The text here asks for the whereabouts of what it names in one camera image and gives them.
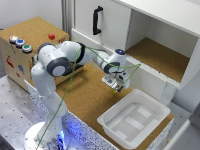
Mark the pink block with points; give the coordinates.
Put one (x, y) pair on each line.
(51, 36)

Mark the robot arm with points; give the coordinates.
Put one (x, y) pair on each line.
(55, 65)

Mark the green button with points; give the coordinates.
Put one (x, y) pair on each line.
(27, 48)

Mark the white sliding door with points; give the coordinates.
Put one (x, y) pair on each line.
(110, 23)

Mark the wooden drawer box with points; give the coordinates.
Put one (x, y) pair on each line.
(20, 50)

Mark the blue button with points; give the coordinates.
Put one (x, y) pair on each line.
(20, 42)

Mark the white cabinet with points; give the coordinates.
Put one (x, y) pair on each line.
(156, 43)

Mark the white plastic box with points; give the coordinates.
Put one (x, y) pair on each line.
(133, 118)

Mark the red button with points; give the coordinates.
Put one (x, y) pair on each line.
(13, 38)

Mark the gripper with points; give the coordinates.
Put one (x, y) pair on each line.
(112, 79)

